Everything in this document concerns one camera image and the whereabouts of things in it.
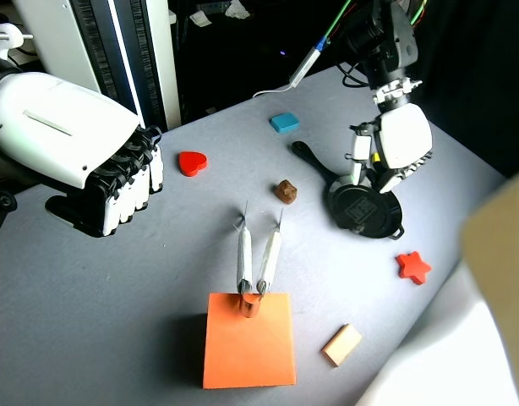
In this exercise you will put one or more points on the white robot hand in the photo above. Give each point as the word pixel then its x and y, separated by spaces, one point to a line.
pixel 52 122
pixel 405 135

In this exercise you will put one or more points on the brown small block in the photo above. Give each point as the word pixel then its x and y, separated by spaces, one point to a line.
pixel 285 191

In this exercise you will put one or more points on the black cast iron pan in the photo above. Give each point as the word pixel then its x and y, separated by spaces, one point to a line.
pixel 363 211

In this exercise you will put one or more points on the yellow block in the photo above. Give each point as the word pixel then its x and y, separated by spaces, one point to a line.
pixel 375 159

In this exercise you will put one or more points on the white black cabinet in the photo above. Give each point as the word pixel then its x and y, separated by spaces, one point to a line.
pixel 61 42

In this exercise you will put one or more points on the blue rounded block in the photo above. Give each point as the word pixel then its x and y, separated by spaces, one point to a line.
pixel 284 122

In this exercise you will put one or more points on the red star block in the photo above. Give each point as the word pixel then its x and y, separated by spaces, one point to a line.
pixel 413 267

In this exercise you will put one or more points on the red heart block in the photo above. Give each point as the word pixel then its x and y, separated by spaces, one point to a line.
pixel 192 164

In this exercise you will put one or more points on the blurred tan cardboard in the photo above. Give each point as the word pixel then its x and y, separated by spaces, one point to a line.
pixel 500 254

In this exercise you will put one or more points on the grey table cloth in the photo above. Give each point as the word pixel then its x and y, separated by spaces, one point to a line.
pixel 94 296

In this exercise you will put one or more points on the white crumpled paper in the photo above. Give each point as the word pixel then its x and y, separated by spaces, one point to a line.
pixel 200 19
pixel 237 9

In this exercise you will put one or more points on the blurred white surface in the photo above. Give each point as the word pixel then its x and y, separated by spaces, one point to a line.
pixel 445 351

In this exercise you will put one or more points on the tan wooden block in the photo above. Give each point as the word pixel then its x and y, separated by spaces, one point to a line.
pixel 342 345

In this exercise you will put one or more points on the orange square block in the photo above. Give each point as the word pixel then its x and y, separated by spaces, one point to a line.
pixel 249 351

